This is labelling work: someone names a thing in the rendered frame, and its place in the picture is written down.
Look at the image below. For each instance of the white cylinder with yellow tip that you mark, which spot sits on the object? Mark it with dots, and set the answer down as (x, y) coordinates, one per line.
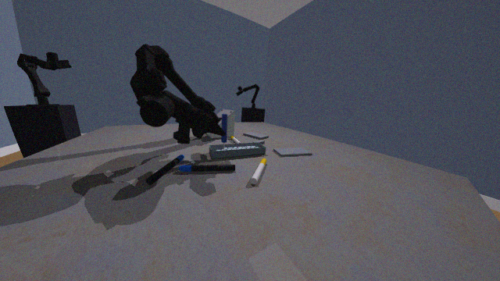
(235, 140)
(258, 172)

